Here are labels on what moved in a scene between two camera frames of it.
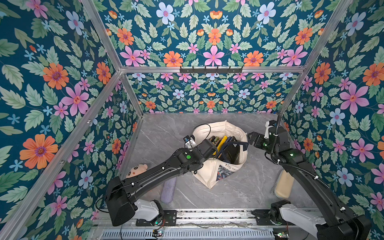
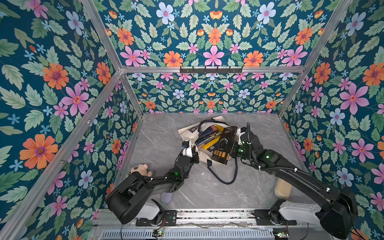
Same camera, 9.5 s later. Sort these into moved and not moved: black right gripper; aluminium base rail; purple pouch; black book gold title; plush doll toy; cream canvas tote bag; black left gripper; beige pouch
Moved: black right gripper; black book gold title; cream canvas tote bag; black left gripper
Not moved: beige pouch; purple pouch; aluminium base rail; plush doll toy
